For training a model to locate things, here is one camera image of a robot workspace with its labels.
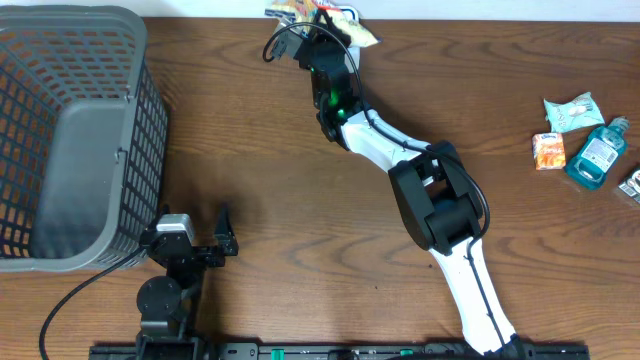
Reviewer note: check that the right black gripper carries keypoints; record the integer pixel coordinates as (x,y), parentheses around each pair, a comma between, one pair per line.
(321,34)

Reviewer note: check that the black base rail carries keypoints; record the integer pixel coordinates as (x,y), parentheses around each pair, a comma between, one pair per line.
(447,351)

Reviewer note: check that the teal wet wipes packet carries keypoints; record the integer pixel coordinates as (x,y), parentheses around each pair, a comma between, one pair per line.
(581,112)

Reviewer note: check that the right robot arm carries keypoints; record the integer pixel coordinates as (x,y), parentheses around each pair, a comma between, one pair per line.
(441,206)

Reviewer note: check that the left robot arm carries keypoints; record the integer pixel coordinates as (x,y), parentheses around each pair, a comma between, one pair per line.
(168,304)

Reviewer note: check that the cream snack bag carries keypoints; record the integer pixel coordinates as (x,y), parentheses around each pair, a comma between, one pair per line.
(303,11)

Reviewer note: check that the grey plastic mesh basket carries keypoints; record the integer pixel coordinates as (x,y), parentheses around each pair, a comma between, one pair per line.
(83,138)

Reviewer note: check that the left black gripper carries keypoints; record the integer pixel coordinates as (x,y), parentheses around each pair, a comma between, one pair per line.
(225,235)

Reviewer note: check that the dark green round-logo packet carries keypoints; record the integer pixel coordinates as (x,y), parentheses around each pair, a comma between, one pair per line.
(630,185)

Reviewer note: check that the white barcode scanner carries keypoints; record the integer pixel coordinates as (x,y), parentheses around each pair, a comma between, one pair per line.
(352,16)

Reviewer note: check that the small orange box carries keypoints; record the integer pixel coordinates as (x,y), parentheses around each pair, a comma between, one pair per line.
(548,151)

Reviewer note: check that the teal Listerine mouthwash bottle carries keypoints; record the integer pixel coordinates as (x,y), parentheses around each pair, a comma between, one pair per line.
(604,146)

